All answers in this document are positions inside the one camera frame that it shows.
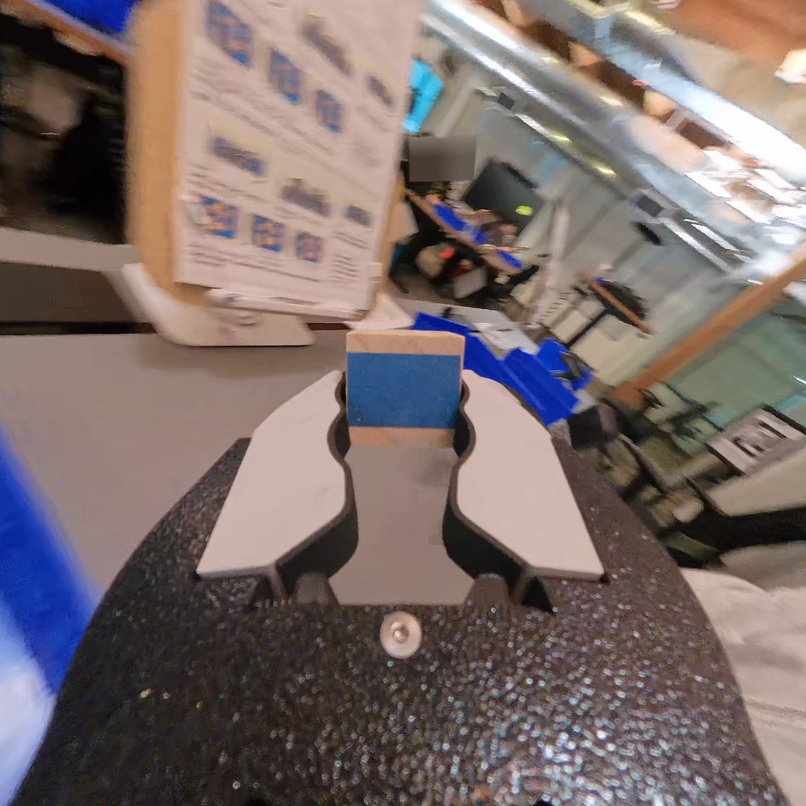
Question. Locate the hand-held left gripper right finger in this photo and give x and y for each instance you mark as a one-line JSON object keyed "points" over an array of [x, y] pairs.
{"points": [[522, 491]]}

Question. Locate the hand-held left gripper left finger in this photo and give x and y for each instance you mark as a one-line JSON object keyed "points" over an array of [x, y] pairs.
{"points": [[283, 491]]}

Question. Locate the wooden cube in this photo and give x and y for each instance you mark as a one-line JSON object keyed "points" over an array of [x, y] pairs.
{"points": [[403, 390]]}

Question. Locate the stacked blue bins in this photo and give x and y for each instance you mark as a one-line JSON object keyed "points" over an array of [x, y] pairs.
{"points": [[535, 384]]}

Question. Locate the person's white sweater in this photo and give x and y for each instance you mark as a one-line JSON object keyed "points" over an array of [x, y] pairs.
{"points": [[755, 661]]}

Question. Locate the black monitor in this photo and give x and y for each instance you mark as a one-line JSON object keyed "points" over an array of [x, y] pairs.
{"points": [[500, 192]]}

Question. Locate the printed instruction sheet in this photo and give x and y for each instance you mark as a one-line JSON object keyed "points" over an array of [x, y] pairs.
{"points": [[283, 189]]}

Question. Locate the instruction board on wooden stand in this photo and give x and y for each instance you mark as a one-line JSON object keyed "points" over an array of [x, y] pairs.
{"points": [[151, 157]]}

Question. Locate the wooden post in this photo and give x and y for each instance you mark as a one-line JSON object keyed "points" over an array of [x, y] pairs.
{"points": [[711, 321]]}

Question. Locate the silver ventilation duct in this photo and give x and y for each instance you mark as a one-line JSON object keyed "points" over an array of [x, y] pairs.
{"points": [[567, 82]]}

